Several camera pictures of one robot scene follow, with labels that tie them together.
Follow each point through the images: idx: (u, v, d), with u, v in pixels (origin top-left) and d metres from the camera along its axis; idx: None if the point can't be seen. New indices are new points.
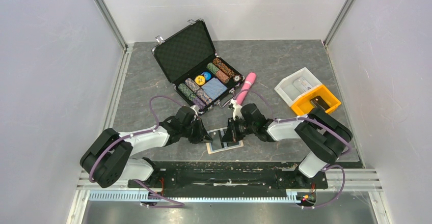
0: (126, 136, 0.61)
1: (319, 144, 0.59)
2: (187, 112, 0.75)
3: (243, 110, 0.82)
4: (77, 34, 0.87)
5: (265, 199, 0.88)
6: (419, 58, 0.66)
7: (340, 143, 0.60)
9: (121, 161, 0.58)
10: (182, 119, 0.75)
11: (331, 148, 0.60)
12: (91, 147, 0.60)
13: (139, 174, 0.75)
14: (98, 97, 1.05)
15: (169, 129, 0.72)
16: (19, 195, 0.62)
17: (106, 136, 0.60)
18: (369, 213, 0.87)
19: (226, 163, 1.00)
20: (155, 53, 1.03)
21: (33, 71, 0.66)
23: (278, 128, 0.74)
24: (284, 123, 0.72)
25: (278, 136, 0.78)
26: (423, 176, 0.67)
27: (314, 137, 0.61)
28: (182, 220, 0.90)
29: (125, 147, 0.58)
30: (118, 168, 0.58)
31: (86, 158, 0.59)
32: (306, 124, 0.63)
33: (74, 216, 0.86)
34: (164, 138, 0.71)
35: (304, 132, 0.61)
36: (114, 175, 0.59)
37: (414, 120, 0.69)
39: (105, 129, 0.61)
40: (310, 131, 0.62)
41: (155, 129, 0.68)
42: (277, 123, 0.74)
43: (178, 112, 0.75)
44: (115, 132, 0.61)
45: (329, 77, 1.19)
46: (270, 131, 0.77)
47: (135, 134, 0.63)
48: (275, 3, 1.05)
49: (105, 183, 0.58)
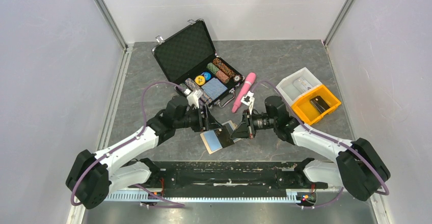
0: (101, 158, 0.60)
1: (358, 179, 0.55)
2: (178, 105, 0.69)
3: (267, 102, 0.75)
4: (77, 34, 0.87)
5: (265, 198, 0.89)
6: (419, 57, 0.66)
7: (377, 183, 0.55)
9: (101, 185, 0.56)
10: (173, 112, 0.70)
11: (366, 187, 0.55)
12: (71, 170, 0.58)
13: (134, 180, 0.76)
14: (97, 97, 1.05)
15: (159, 128, 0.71)
16: (19, 196, 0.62)
17: (81, 159, 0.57)
18: (369, 213, 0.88)
19: (226, 163, 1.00)
20: (155, 53, 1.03)
21: (33, 71, 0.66)
23: (307, 139, 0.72)
24: (320, 138, 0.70)
25: (301, 143, 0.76)
26: (423, 176, 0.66)
27: (353, 168, 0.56)
28: (182, 220, 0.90)
29: (101, 171, 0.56)
30: (99, 191, 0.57)
31: (68, 184, 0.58)
32: (350, 155, 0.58)
33: (74, 216, 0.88)
34: (154, 140, 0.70)
35: (348, 163, 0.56)
36: (99, 196, 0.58)
37: (414, 119, 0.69)
39: (80, 152, 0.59)
40: (353, 164, 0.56)
41: (138, 135, 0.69)
42: (309, 132, 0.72)
43: (167, 106, 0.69)
44: (90, 155, 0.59)
45: (329, 77, 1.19)
46: (295, 137, 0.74)
47: (111, 152, 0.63)
48: (275, 4, 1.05)
49: (89, 204, 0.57)
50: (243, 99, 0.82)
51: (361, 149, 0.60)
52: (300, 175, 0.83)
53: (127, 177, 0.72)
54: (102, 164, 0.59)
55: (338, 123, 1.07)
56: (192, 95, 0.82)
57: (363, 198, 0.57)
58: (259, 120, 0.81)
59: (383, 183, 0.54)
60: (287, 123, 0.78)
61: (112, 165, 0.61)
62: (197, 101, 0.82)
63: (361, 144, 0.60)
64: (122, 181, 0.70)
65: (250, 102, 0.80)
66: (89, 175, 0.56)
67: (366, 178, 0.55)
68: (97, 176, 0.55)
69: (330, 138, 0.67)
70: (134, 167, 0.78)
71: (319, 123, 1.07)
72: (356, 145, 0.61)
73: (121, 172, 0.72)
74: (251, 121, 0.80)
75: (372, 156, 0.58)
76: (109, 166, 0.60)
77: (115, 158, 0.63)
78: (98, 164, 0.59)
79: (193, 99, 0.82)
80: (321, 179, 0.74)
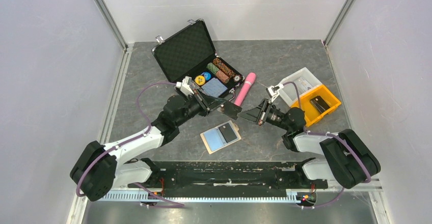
0: (111, 149, 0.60)
1: (339, 163, 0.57)
2: (174, 108, 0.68)
3: (291, 114, 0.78)
4: (77, 34, 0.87)
5: (265, 199, 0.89)
6: (419, 58, 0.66)
7: (362, 173, 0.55)
9: (107, 177, 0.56)
10: (171, 115, 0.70)
11: (350, 172, 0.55)
12: (77, 161, 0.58)
13: (136, 177, 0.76)
14: (97, 97, 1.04)
15: (163, 129, 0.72)
16: (19, 195, 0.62)
17: (90, 150, 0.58)
18: (369, 213, 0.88)
19: (226, 162, 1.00)
20: (155, 53, 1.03)
21: (34, 71, 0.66)
23: (304, 138, 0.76)
24: (313, 136, 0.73)
25: (303, 149, 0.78)
26: (422, 176, 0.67)
27: (336, 155, 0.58)
28: (182, 220, 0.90)
29: (109, 162, 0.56)
30: (105, 184, 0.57)
31: (74, 173, 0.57)
32: (333, 142, 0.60)
33: (74, 216, 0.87)
34: (158, 139, 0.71)
35: (328, 146, 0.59)
36: (103, 188, 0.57)
37: (414, 120, 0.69)
39: (90, 142, 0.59)
40: (334, 149, 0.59)
41: (146, 133, 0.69)
42: (306, 134, 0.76)
43: (164, 110, 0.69)
44: (99, 146, 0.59)
45: (329, 77, 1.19)
46: (296, 141, 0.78)
47: (120, 144, 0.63)
48: (275, 3, 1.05)
49: (93, 196, 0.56)
50: (271, 87, 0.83)
51: (347, 138, 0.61)
52: (300, 173, 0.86)
53: (129, 174, 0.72)
54: (111, 156, 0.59)
55: (338, 123, 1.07)
56: (186, 85, 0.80)
57: (349, 187, 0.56)
58: (274, 114, 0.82)
59: (367, 171, 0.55)
60: (292, 132, 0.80)
61: (120, 157, 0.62)
62: (189, 89, 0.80)
63: (346, 132, 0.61)
64: (124, 177, 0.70)
65: (276, 92, 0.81)
66: (96, 167, 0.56)
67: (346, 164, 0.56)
68: (106, 166, 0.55)
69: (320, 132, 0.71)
70: (136, 165, 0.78)
71: (319, 124, 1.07)
72: (342, 134, 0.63)
73: (124, 169, 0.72)
74: (267, 111, 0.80)
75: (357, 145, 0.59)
76: (118, 158, 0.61)
77: (123, 151, 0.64)
78: (107, 156, 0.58)
79: (185, 89, 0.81)
80: (318, 176, 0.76)
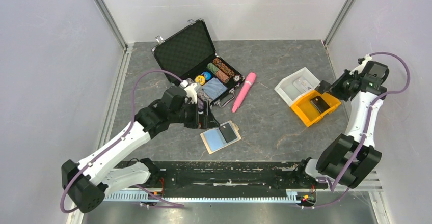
0: (83, 168, 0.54)
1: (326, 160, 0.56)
2: (176, 94, 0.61)
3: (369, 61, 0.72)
4: (77, 34, 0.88)
5: (265, 199, 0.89)
6: (419, 58, 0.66)
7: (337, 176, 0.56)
9: (90, 193, 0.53)
10: (169, 103, 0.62)
11: (326, 167, 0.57)
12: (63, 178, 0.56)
13: (135, 180, 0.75)
14: (97, 97, 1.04)
15: (150, 120, 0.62)
16: (19, 195, 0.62)
17: (65, 170, 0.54)
18: (369, 213, 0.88)
19: (226, 162, 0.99)
20: (155, 53, 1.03)
21: (34, 71, 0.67)
23: (358, 107, 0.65)
24: (364, 116, 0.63)
25: (352, 101, 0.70)
26: (422, 176, 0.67)
27: (332, 156, 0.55)
28: (182, 220, 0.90)
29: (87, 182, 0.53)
30: (93, 197, 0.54)
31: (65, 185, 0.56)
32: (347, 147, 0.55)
33: (74, 216, 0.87)
34: (142, 137, 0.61)
35: (342, 145, 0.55)
36: (93, 200, 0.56)
37: (414, 120, 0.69)
39: (63, 165, 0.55)
40: (341, 152, 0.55)
41: (124, 136, 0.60)
42: (368, 106, 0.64)
43: (164, 94, 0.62)
44: (74, 165, 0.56)
45: (329, 77, 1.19)
46: (359, 93, 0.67)
47: (94, 160, 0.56)
48: (275, 3, 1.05)
49: (84, 207, 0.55)
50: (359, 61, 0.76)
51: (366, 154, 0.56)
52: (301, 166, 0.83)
53: (124, 180, 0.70)
54: (85, 175, 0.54)
55: (338, 123, 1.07)
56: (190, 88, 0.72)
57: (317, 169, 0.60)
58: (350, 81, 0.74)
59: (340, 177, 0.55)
60: (371, 84, 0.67)
61: (97, 174, 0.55)
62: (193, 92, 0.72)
63: (369, 150, 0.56)
64: (119, 183, 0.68)
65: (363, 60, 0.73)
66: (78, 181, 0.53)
67: (333, 164, 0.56)
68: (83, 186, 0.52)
69: (367, 126, 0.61)
70: (134, 168, 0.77)
71: (319, 124, 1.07)
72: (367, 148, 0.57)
73: (118, 174, 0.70)
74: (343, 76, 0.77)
75: (367, 164, 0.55)
76: (93, 177, 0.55)
77: (99, 165, 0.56)
78: (82, 175, 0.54)
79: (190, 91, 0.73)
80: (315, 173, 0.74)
